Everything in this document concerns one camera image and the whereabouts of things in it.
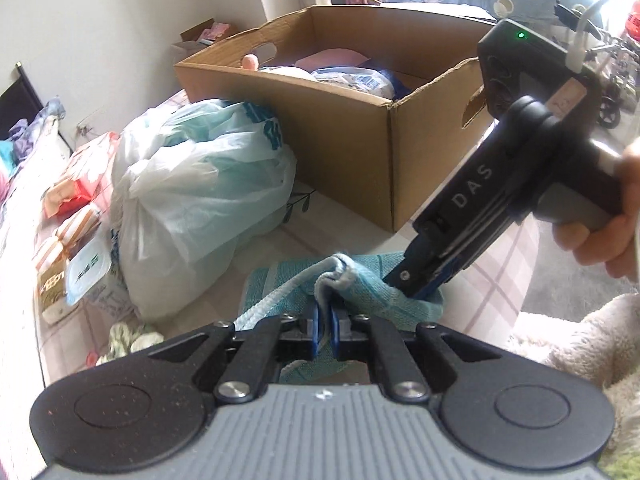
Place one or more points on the large brown cardboard box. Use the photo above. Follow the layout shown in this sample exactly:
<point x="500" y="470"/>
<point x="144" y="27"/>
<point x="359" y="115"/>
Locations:
<point x="325" y="135"/>

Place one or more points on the white cotton swab bag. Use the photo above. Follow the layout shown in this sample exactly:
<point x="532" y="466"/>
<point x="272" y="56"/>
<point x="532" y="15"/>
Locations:
<point x="285" y="71"/>

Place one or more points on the pink plush toy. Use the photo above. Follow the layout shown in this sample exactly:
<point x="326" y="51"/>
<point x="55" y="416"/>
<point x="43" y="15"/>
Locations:
<point x="250" y="62"/>

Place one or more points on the cream fleece clothing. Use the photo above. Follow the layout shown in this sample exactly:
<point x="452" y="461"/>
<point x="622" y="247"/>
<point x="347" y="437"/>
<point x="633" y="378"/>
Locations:
<point x="590" y="340"/>

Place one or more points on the teal checked towel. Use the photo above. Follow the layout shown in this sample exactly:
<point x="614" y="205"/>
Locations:
<point x="400" y="305"/>

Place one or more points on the teal printed pillow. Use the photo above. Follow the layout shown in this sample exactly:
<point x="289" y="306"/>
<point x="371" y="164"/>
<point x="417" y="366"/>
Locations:
<point x="5" y="152"/>

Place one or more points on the white wall socket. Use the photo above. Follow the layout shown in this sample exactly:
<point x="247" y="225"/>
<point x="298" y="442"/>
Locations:
<point x="85" y="127"/>

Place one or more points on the small pink tissue pack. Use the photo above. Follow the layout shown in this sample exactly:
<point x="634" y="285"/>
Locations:
<point x="65" y="197"/>

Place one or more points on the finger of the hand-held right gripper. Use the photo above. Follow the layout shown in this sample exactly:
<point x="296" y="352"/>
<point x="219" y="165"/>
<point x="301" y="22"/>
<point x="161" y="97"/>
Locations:
<point x="435" y="287"/>
<point x="405" y="275"/>

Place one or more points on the person's right hand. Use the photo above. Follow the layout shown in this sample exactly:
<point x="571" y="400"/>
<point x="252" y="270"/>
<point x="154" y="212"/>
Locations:
<point x="600" y="250"/>

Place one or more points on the black wheeled cart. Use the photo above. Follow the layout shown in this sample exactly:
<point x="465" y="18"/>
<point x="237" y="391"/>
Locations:
<point x="610" y="105"/>

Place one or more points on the white teal plastic bag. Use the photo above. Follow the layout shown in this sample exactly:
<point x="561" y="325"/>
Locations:
<point x="190" y="200"/>

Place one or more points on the blue purple cloth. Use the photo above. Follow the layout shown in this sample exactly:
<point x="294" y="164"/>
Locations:
<point x="45" y="120"/>

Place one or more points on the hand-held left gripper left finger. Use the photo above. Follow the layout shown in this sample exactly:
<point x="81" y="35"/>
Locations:
<point x="312" y="330"/>

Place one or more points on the small open cardboard box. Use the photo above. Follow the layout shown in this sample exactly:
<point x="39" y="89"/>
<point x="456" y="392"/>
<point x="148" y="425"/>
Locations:
<point x="185" y="40"/>

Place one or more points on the green white scrunchie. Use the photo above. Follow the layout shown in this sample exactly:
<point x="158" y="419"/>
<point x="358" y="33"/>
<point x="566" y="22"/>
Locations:
<point x="125" y="340"/>

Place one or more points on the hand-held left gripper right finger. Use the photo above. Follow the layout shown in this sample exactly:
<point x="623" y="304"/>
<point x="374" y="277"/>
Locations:
<point x="337" y="332"/>

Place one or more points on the blue white plastic packet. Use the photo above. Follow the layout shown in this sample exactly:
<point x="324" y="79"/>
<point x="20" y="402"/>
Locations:
<point x="355" y="80"/>

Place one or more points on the large pink tissue pack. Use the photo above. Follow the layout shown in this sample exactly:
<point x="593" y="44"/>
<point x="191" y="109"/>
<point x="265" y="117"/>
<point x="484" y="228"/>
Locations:
<point x="92" y="160"/>

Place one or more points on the yellow sponge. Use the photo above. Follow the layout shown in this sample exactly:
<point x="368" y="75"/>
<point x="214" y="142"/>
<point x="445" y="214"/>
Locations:
<point x="50" y="290"/>

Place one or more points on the pink grey blanket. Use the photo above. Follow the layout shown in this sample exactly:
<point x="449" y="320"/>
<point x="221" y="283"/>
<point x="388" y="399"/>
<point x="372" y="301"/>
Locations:
<point x="15" y="105"/>

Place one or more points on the pink floral quilt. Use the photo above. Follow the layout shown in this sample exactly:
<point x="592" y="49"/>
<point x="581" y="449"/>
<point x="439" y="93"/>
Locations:
<point x="6" y="180"/>

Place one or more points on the snack packets along bed edge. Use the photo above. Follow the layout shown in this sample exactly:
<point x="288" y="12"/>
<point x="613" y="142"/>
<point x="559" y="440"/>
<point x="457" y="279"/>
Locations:
<point x="20" y="240"/>

